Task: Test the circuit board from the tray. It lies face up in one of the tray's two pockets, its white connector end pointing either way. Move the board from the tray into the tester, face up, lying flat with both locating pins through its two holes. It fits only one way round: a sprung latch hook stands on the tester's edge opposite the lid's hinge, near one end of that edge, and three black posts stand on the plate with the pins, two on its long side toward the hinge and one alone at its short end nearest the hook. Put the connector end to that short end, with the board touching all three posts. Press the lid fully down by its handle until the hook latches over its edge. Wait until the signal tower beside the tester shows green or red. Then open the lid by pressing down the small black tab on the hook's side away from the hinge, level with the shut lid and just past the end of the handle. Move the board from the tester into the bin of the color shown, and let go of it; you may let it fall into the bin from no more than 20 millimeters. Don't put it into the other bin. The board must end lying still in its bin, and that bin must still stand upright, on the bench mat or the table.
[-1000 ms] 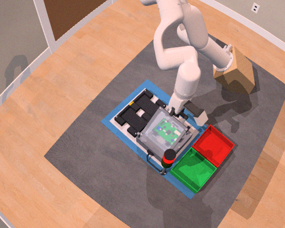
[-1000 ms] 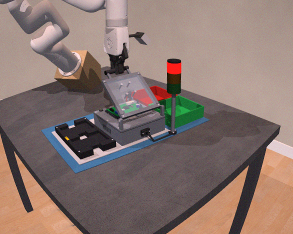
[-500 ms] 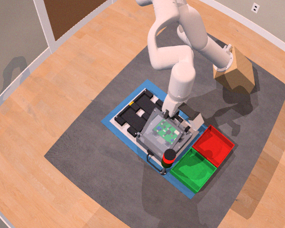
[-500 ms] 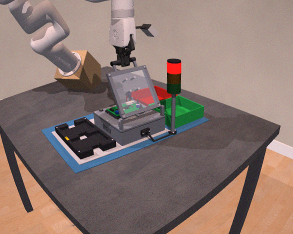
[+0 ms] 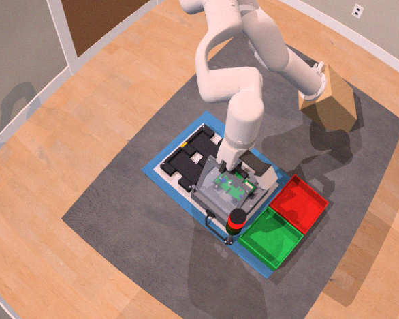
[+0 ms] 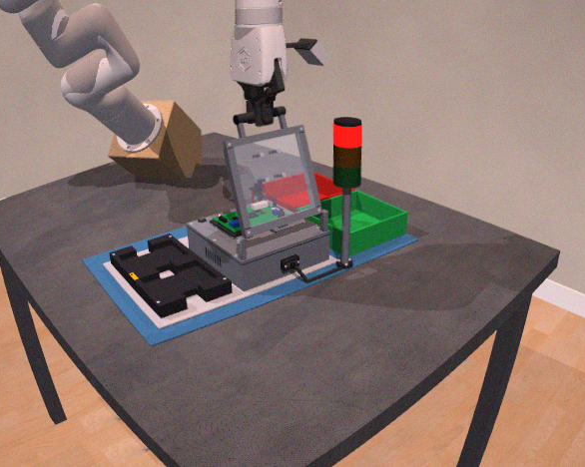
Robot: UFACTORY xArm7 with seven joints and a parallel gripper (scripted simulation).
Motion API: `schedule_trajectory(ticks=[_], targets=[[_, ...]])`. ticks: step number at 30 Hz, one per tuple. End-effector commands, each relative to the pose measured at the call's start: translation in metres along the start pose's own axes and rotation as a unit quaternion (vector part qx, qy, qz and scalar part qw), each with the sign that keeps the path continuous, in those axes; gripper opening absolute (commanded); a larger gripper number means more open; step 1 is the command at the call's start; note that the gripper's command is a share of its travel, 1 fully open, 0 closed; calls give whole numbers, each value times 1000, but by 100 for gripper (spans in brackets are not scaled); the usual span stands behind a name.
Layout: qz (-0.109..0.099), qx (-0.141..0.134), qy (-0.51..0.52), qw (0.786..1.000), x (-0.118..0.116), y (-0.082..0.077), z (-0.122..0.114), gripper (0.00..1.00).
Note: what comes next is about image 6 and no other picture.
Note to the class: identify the green bin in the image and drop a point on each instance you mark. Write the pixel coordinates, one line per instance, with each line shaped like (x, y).
(371, 222)

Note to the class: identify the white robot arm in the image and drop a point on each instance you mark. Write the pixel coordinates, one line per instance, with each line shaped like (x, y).
(64, 40)

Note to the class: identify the red bin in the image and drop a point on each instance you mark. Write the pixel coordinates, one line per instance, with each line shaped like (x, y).
(326, 188)

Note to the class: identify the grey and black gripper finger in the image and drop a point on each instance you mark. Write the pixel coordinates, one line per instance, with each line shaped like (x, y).
(250, 94)
(264, 108)

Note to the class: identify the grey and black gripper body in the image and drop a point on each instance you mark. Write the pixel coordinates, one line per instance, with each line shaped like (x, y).
(254, 48)

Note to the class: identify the green circuit board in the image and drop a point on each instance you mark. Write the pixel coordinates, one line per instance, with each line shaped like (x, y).
(229, 221)

